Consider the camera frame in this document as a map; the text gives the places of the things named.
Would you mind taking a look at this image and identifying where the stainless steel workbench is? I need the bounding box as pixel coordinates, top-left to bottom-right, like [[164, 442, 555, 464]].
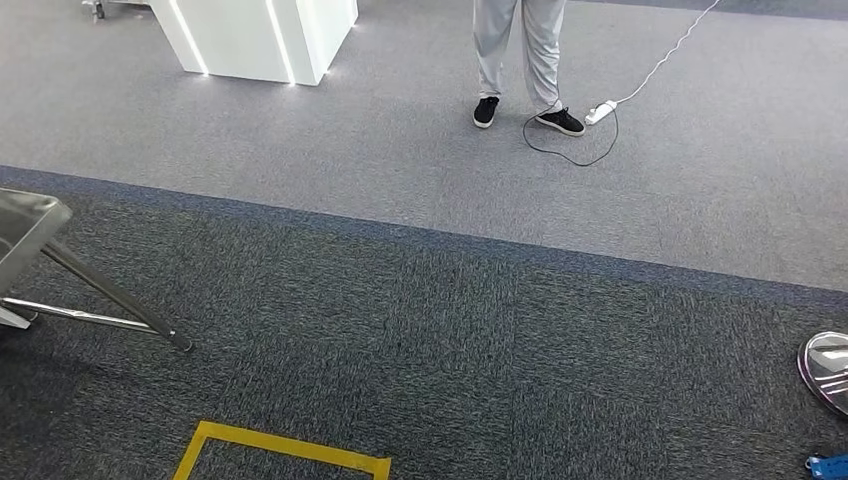
[[0, 187, 193, 352]]

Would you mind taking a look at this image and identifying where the blue metal shelf rack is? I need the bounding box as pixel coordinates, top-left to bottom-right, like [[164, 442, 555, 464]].
[[804, 453, 848, 480]]

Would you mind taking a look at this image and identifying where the white power strip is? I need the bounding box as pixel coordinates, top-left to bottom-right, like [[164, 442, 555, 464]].
[[584, 99, 619, 126]]

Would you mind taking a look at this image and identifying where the person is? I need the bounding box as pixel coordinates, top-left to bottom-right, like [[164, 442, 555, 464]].
[[472, 0, 586, 138]]

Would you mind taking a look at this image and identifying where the white lit pedestal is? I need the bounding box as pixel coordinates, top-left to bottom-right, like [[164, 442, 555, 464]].
[[148, 0, 359, 87]]

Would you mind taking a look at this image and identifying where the white power cable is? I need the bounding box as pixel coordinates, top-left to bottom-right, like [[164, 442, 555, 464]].
[[612, 0, 723, 107]]

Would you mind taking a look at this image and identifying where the chrome stanchion post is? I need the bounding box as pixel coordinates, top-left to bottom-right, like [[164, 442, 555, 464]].
[[796, 331, 848, 419]]

